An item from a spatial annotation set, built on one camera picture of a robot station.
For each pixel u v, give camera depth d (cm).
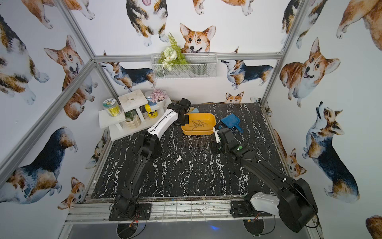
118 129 103
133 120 103
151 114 109
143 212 74
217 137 66
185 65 85
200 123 110
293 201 40
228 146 62
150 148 66
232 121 111
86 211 75
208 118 108
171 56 78
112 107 90
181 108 82
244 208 69
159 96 92
